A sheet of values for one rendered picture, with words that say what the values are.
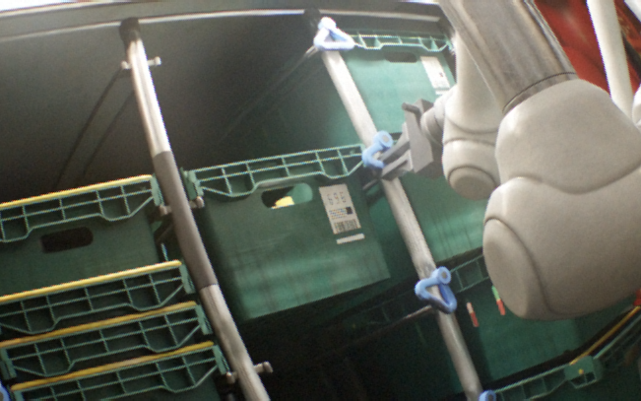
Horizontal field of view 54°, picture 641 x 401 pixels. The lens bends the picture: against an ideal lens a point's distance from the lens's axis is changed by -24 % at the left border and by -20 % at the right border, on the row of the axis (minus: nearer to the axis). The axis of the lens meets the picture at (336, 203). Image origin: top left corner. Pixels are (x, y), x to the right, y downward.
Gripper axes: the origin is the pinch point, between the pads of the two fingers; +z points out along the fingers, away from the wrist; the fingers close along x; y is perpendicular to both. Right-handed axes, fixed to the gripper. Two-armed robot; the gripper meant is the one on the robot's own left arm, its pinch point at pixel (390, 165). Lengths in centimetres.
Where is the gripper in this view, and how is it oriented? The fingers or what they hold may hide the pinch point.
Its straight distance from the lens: 142.3
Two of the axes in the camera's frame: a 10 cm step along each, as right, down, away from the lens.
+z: -5.7, 4.1, 7.1
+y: -8.1, -1.9, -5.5
